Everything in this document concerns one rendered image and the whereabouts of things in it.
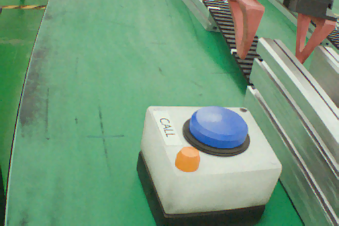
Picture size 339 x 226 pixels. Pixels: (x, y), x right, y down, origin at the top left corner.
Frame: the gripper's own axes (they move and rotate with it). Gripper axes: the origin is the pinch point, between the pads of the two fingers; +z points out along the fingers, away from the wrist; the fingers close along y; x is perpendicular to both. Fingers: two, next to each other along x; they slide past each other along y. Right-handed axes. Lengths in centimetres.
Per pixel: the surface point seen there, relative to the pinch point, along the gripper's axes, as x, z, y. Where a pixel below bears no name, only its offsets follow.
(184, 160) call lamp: -20.3, -2.0, -16.2
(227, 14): 14.1, 1.6, 0.1
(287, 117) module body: -13.3, -0.5, -4.8
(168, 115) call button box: -14.4, -1.3, -15.5
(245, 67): 2.4, 3.3, -1.7
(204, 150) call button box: -18.6, -1.5, -14.2
